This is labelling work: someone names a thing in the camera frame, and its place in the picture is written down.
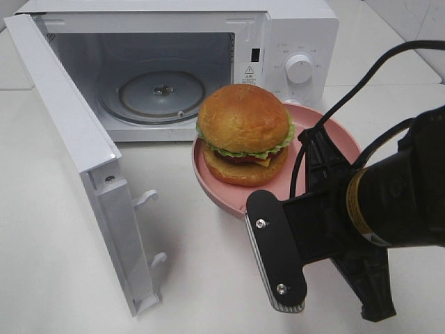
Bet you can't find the burger with lettuce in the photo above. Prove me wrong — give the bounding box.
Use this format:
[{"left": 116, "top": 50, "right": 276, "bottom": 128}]
[{"left": 196, "top": 84, "right": 295, "bottom": 186}]

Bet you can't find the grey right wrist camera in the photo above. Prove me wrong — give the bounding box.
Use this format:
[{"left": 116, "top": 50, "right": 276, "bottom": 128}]
[{"left": 245, "top": 190, "right": 307, "bottom": 313}]

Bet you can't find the pink plate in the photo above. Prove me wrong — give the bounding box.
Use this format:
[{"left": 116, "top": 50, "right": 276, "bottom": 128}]
[{"left": 192, "top": 104, "right": 360, "bottom": 219}]

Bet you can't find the glass microwave turntable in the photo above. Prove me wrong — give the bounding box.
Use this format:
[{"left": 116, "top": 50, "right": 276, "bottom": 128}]
[{"left": 99, "top": 58, "right": 232, "bottom": 125}]

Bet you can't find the white upper microwave knob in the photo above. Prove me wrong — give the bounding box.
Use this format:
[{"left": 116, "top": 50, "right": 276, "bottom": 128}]
[{"left": 285, "top": 52, "right": 314, "bottom": 84}]

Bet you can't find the white warning label sticker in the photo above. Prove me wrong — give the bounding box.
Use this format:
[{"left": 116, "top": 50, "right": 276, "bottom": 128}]
[{"left": 239, "top": 62, "right": 261, "bottom": 86}]

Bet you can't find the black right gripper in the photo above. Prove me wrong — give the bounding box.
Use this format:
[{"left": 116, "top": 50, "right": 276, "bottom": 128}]
[{"left": 282, "top": 127, "right": 396, "bottom": 321}]

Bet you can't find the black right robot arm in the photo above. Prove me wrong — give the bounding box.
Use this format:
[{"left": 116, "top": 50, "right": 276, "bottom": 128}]
[{"left": 284, "top": 107, "right": 444, "bottom": 322}]

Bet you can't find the white lower microwave knob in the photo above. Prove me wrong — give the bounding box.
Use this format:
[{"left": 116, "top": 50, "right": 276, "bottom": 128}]
[{"left": 284, "top": 99, "right": 303, "bottom": 106}]

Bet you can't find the white microwave oven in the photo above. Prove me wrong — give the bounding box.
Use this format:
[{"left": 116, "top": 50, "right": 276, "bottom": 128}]
[{"left": 13, "top": 1, "right": 339, "bottom": 142}]

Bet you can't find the white microwave knob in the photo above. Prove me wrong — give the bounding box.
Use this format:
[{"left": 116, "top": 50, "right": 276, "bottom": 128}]
[
  {"left": 285, "top": 52, "right": 314, "bottom": 84},
  {"left": 284, "top": 99, "right": 303, "bottom": 106}
]

